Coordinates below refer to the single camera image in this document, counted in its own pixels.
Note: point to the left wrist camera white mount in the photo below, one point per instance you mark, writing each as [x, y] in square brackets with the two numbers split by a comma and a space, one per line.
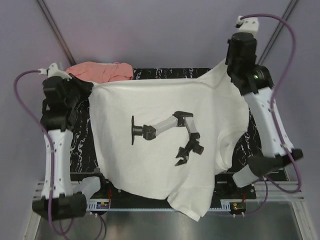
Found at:
[54, 71]

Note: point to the white slotted cable duct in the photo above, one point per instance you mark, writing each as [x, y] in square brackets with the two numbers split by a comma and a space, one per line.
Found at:
[104, 205]

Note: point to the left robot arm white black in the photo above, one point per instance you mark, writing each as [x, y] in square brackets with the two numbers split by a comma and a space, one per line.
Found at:
[59, 200]

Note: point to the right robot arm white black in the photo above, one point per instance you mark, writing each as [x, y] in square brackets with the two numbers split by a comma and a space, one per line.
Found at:
[255, 84]

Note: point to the vertical aluminium post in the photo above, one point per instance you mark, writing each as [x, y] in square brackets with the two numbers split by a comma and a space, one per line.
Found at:
[290, 8]
[55, 30]

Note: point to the right vertical aluminium post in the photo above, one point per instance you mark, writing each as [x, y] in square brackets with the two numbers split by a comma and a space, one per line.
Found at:
[290, 8]

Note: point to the white t-shirt robot print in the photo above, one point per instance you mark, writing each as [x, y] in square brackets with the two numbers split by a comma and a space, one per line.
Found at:
[167, 139]

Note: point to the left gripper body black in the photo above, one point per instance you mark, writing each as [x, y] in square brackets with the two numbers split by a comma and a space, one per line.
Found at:
[74, 96]

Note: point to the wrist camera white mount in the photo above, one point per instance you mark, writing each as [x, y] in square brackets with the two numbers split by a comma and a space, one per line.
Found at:
[248, 25]
[54, 71]

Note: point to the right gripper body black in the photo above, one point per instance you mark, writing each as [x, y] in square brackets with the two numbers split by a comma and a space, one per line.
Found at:
[230, 67]

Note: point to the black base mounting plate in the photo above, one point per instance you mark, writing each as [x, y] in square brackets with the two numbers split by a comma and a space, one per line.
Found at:
[225, 189]

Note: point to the left vertical aluminium post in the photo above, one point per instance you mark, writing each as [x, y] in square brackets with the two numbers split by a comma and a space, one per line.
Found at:
[55, 30]

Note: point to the pink t-shirt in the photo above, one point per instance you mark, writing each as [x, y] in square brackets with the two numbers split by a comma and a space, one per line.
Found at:
[101, 73]

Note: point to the black marble pattern mat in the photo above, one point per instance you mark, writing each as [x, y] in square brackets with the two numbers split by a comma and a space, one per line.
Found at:
[82, 153]

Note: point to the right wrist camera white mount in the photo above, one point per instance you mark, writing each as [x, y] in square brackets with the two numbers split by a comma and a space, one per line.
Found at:
[248, 25]

